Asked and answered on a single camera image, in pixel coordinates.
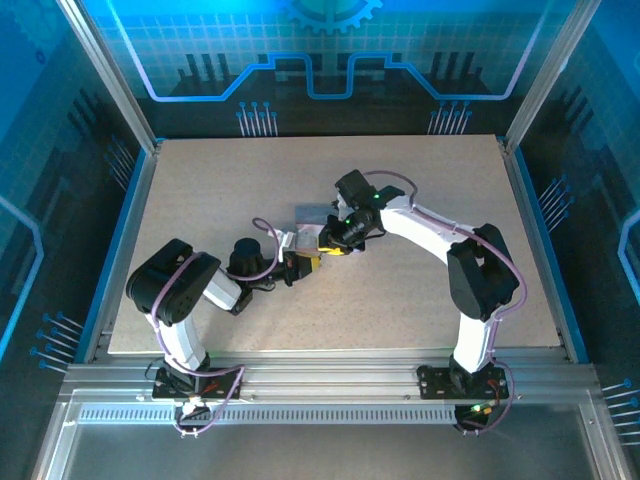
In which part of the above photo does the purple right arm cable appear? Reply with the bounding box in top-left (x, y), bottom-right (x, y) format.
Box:
top-left (362, 169), bottom-right (530, 436)

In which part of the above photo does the aluminium frame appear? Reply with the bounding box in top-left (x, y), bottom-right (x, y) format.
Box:
top-left (29, 0), bottom-right (636, 480)

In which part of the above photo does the blue table edge strip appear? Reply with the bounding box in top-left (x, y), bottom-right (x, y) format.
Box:
top-left (73, 147), bottom-right (151, 364)
top-left (510, 144), bottom-right (592, 364)

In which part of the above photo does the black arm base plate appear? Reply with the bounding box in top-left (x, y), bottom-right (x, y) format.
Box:
top-left (152, 366), bottom-right (247, 401)
top-left (416, 364), bottom-right (517, 401)

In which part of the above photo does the pastel cartoon tin box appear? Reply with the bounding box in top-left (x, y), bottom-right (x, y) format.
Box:
top-left (293, 203), bottom-right (327, 252)

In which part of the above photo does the blue gear print panel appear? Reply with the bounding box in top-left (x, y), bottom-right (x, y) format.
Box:
top-left (79, 0), bottom-right (576, 139)

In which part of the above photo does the slotted grey cable duct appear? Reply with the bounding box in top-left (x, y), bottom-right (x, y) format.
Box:
top-left (78, 405), bottom-right (461, 427)

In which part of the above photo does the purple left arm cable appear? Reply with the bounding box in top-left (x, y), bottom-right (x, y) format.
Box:
top-left (149, 216), bottom-right (287, 440)

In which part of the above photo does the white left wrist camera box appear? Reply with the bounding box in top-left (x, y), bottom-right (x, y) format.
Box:
top-left (277, 228), bottom-right (300, 256)

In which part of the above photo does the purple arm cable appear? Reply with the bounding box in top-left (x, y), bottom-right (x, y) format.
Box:
top-left (149, 216), bottom-right (287, 440)
top-left (362, 169), bottom-right (530, 436)

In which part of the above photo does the blue transparent side panel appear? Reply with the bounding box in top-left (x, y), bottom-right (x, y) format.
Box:
top-left (509, 0), bottom-right (640, 446)
top-left (0, 0), bottom-right (151, 381)

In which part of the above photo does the small connector board with wires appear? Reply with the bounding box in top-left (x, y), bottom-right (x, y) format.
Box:
top-left (453, 402), bottom-right (501, 436)
top-left (174, 399), bottom-right (211, 439)

